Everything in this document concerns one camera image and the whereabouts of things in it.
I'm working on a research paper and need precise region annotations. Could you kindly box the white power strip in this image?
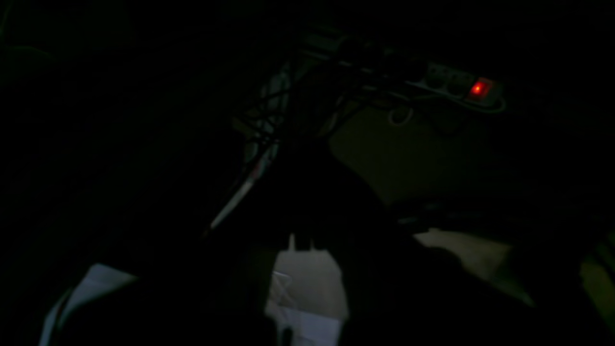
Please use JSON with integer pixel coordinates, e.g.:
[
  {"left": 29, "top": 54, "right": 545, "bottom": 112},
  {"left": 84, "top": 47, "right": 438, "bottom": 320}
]
[{"left": 307, "top": 34, "right": 506, "bottom": 114}]

